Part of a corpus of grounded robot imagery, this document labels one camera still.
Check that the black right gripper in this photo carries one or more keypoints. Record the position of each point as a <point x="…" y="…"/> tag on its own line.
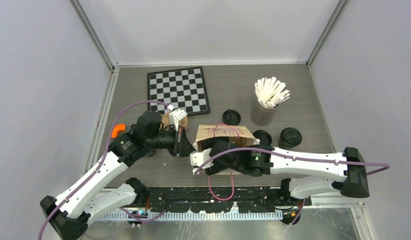
<point x="216" y="167"/>

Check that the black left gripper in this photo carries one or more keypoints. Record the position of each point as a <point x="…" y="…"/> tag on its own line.
<point x="182" y="146"/>

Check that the pink paper bag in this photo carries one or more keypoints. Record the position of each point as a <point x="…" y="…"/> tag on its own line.
<point x="214" y="139"/>

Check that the stack of black lids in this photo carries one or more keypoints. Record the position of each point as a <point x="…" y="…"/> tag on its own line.
<point x="263" y="136"/>

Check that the black plastic cup lid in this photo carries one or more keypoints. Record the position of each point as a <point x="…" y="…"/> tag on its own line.
<point x="231" y="117"/>

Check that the black coffee cup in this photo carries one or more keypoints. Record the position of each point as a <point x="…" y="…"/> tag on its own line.
<point x="290" y="138"/>
<point x="150" y="152"/>

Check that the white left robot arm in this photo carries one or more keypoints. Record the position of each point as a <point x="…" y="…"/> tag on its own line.
<point x="71" y="212"/>

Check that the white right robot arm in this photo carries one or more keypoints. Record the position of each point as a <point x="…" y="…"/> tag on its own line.
<point x="320" y="172"/>

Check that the brown cardboard cup carrier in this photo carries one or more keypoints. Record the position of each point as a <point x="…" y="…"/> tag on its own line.
<point x="165" y="120"/>

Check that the black white chessboard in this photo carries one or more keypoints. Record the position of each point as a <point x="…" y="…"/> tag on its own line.
<point x="182" y="88"/>

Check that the orange curved block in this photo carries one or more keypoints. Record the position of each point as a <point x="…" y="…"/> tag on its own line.
<point x="118" y="129"/>

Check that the cup of white paper straws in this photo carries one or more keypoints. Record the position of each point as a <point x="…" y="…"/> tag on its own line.
<point x="268" y="94"/>

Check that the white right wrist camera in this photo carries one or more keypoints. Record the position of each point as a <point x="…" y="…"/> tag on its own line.
<point x="198" y="158"/>

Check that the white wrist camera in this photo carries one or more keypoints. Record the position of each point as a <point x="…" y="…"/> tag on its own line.
<point x="178" y="116"/>
<point x="198" y="158"/>

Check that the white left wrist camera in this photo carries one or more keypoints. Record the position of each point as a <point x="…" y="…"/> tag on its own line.
<point x="178" y="116"/>

